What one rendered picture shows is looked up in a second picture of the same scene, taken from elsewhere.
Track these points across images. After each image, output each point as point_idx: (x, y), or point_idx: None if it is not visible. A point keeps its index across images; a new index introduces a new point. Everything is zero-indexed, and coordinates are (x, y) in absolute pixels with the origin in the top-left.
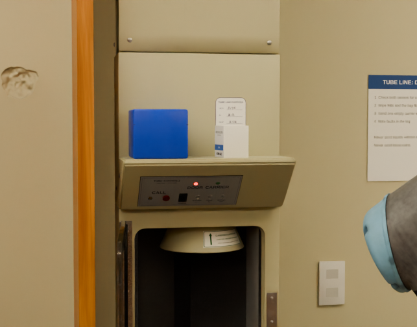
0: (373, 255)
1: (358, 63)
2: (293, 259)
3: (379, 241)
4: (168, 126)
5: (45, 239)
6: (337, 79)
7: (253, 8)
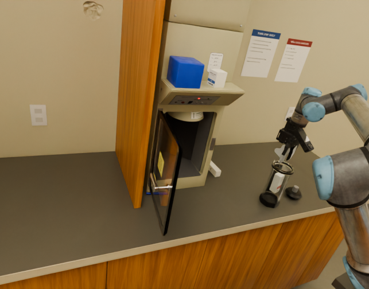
0: (321, 190)
1: (251, 22)
2: None
3: (327, 185)
4: (194, 73)
5: (104, 91)
6: None
7: (238, 6)
